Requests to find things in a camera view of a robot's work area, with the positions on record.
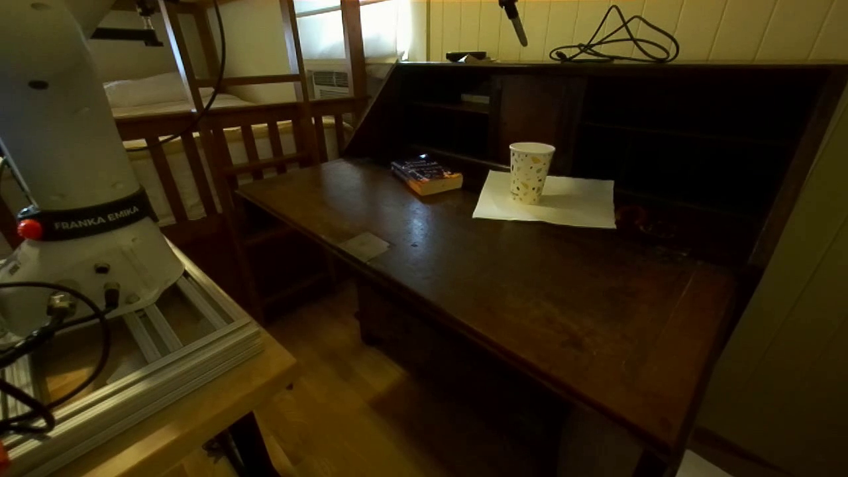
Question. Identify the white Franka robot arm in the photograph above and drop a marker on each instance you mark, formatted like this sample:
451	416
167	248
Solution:
61	134

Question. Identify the white dotted paper cup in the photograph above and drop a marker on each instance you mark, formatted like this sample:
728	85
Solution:
531	173

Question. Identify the small white paper slip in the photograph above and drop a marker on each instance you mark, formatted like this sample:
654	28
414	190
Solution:
365	244

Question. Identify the dark blue book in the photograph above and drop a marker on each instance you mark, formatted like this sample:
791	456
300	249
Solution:
428	177

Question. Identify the dark wooden secretary desk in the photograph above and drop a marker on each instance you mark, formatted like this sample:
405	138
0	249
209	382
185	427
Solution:
545	301

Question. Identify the large white paper sheet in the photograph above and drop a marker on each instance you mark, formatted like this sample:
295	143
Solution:
572	206

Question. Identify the dark wooden slatted chair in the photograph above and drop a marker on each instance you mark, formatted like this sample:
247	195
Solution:
238	195

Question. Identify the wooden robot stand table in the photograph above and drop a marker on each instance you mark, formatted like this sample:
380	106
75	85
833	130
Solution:
220	399

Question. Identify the wooden bed white mattress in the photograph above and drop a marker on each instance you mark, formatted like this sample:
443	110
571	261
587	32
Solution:
149	89

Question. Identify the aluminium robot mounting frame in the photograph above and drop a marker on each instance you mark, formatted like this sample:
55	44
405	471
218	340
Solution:
174	345

